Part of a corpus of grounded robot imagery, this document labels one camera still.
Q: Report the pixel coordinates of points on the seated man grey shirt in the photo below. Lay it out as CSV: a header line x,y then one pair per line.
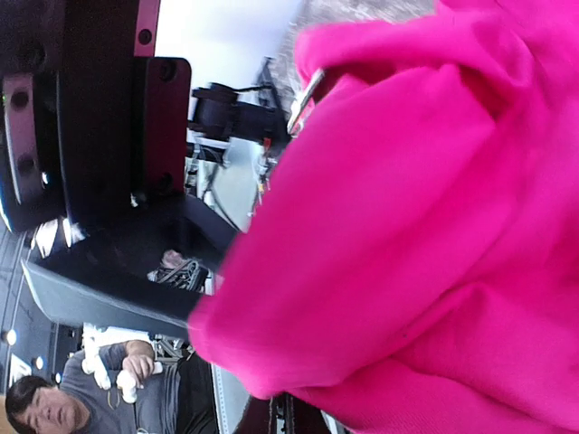
x,y
177,400

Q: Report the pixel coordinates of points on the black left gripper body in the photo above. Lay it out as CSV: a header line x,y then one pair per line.
x,y
91,118

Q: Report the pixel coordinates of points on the round brooch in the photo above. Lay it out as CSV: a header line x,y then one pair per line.
x,y
300,104

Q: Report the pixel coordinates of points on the magenta t-shirt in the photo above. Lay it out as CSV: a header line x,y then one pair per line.
x,y
414,266

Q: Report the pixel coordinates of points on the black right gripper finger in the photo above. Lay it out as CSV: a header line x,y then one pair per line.
x,y
282,414

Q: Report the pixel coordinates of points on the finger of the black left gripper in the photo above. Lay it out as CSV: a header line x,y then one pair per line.
x,y
109,298
167,248

